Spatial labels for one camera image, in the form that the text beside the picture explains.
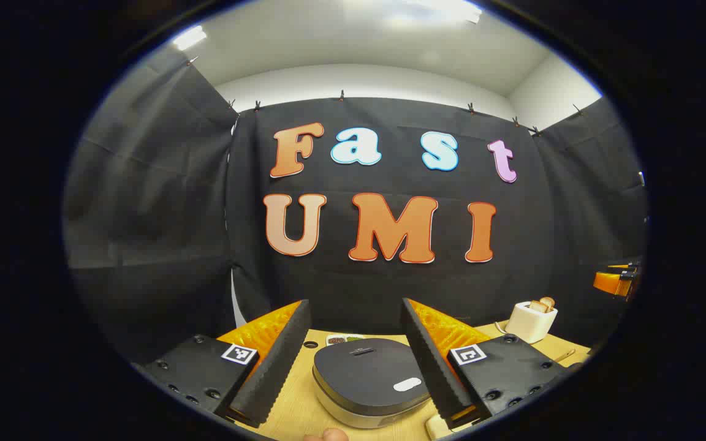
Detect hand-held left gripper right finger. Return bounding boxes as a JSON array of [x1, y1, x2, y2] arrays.
[[400, 298, 580, 429]]

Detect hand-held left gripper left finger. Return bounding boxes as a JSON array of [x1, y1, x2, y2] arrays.
[[135, 299, 312, 428]]

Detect clear glass rice tray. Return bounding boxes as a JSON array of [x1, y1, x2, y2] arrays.
[[425, 414, 473, 440]]

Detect black silver rice cooker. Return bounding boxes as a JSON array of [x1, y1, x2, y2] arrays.
[[312, 338, 433, 429]]

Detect white toaster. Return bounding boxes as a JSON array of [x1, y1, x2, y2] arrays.
[[505, 300, 559, 344]]

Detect ceiling light panel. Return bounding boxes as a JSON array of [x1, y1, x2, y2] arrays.
[[172, 26, 208, 51], [384, 0, 482, 25]]

